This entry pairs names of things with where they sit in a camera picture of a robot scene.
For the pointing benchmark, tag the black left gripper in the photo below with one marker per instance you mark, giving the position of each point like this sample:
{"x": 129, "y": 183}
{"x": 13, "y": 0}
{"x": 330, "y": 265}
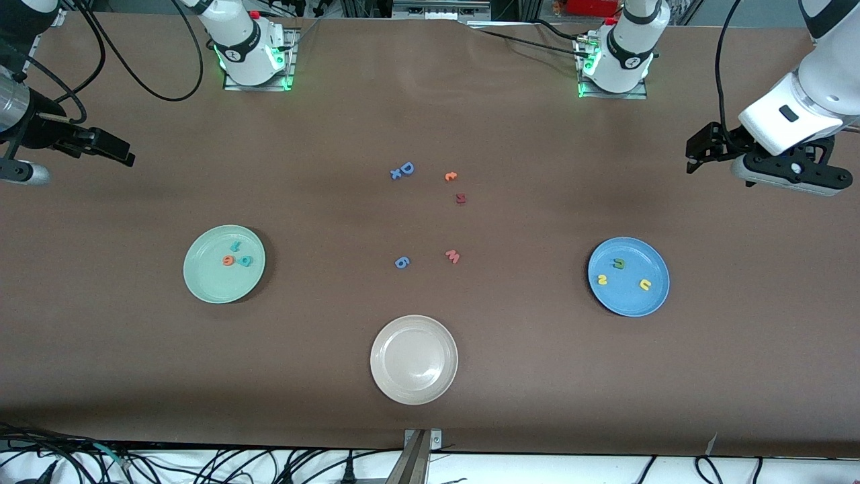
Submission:
{"x": 727, "y": 139}

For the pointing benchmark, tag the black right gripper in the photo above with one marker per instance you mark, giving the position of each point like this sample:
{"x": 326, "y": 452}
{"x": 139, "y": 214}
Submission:
{"x": 39, "y": 132}

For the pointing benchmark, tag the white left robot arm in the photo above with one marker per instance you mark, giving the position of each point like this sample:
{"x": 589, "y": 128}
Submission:
{"x": 826, "y": 74}

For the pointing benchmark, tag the blue plate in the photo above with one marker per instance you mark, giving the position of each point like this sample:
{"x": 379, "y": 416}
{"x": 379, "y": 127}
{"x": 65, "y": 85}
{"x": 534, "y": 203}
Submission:
{"x": 629, "y": 296}

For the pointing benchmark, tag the light green plate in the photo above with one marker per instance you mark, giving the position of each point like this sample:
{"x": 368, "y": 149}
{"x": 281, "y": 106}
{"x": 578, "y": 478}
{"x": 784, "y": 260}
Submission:
{"x": 215, "y": 279}

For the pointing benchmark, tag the red box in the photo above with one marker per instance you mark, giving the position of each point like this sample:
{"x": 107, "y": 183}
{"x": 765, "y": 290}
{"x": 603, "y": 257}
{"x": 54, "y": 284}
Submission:
{"x": 594, "y": 7}

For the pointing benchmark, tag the pink foam letter W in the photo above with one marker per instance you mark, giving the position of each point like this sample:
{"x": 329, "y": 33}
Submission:
{"x": 453, "y": 257}

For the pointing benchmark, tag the brown table cover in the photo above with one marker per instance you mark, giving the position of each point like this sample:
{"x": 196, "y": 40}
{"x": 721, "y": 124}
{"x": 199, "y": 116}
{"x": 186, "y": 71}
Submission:
{"x": 430, "y": 101}

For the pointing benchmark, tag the blue foam letter D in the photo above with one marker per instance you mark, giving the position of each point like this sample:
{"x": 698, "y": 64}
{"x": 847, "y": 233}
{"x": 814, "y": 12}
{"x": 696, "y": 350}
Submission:
{"x": 403, "y": 168}

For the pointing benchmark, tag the small white paper scrap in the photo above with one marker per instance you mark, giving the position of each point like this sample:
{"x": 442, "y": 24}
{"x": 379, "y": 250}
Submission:
{"x": 711, "y": 444}

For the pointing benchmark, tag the blue foam number 6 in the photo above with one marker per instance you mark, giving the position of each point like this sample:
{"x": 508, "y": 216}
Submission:
{"x": 401, "y": 263}

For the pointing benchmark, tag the beige plate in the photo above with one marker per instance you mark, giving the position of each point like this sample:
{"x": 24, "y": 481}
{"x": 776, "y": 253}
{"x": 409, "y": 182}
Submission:
{"x": 414, "y": 359}

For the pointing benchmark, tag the aluminium profile beam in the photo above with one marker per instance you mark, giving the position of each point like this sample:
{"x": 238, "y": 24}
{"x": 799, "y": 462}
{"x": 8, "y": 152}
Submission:
{"x": 410, "y": 467}

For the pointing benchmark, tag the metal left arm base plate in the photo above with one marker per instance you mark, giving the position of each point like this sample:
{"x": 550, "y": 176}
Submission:
{"x": 638, "y": 95}

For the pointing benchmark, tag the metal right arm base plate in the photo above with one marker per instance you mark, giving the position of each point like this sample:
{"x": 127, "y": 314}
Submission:
{"x": 232, "y": 86}

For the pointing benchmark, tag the silver aluminium frame rail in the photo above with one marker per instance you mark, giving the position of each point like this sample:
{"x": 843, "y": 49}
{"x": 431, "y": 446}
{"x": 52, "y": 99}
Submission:
{"x": 440, "y": 8}

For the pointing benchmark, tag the small silver mounting bracket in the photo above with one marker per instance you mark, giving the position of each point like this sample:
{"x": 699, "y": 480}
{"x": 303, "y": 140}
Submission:
{"x": 435, "y": 440}

